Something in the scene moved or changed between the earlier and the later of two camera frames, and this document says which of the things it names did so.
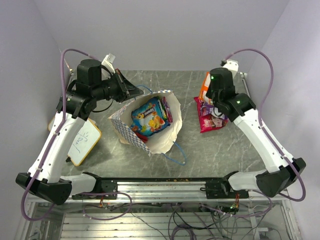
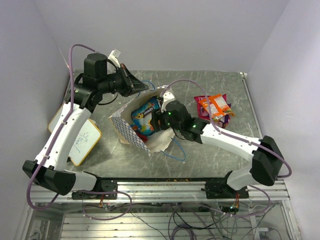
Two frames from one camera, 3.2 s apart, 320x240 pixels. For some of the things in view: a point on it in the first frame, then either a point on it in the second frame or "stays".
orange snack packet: [204, 86] -> [219, 107]
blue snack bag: [149, 118] stays
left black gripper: [126, 89] -> [131, 83]
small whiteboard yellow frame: [86, 140] stays
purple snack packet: [206, 108] -> [226, 121]
